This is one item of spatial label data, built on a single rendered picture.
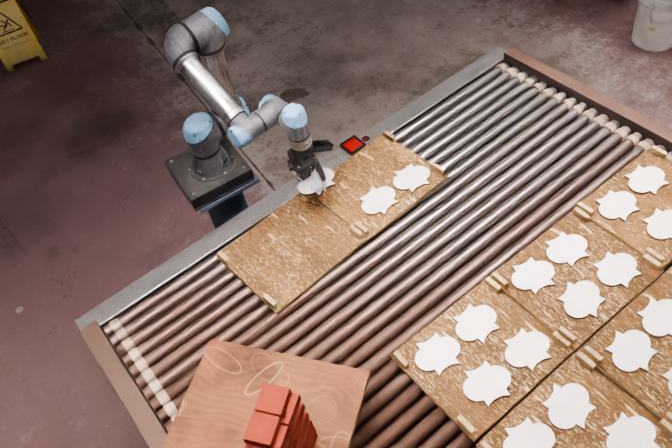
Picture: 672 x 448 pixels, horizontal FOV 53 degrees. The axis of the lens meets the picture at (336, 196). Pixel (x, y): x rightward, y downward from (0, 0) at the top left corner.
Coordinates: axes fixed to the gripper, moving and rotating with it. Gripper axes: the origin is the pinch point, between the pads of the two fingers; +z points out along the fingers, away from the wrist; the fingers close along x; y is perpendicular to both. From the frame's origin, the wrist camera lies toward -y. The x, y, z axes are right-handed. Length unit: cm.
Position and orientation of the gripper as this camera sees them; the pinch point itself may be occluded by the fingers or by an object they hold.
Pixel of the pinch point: (316, 181)
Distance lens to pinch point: 242.9
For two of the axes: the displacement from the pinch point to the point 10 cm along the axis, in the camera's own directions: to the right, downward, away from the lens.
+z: 1.4, 6.6, 7.4
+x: 6.6, 5.0, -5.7
